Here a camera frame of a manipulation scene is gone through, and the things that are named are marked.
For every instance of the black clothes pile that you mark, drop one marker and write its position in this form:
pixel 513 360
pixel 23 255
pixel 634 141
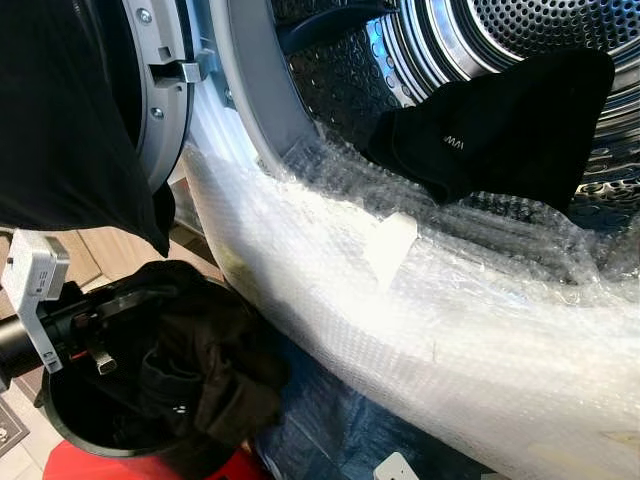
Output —
pixel 220 370

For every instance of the wooden cabinet front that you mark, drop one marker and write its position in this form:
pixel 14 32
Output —
pixel 110 250

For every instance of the black round bucket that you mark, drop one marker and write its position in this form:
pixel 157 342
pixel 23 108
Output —
pixel 70 420

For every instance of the black hanging garment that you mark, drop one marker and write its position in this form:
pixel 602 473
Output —
pixel 60 120

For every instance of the grey washer door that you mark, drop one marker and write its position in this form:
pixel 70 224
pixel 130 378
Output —
pixel 160 100

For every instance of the clear bubble wrap sheet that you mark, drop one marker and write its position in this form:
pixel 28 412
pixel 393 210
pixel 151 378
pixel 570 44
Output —
pixel 450 350

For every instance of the white tape piece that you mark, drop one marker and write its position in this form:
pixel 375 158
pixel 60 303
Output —
pixel 392 250

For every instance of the grey door gasket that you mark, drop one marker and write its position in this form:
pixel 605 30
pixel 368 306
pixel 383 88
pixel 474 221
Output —
pixel 250 70

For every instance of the steel washer drum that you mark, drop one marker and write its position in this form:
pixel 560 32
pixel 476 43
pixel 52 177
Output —
pixel 540 20

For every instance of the black drum paddle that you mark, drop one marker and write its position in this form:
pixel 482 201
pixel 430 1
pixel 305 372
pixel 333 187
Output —
pixel 330 28

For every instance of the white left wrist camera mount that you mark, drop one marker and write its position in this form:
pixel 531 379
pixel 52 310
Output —
pixel 32 275

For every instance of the small white bracket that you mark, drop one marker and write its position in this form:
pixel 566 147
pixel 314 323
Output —
pixel 395 468

